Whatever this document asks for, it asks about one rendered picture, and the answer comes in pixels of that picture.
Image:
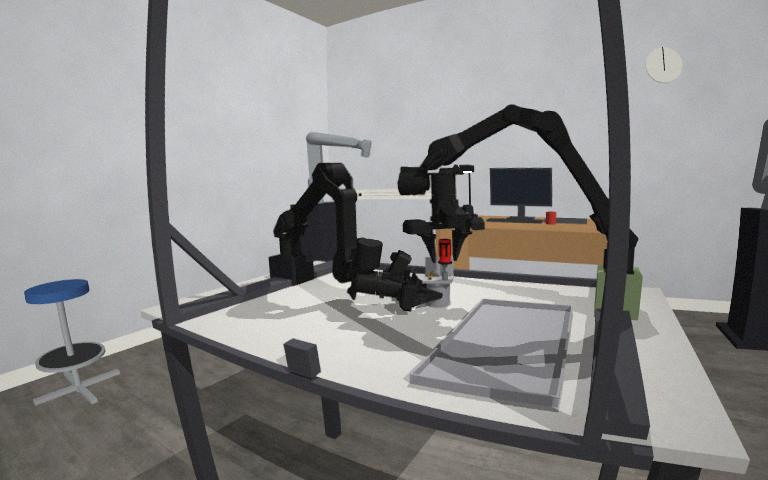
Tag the red screwdriver handle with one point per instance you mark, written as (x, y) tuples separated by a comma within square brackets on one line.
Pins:
[(445, 255)]

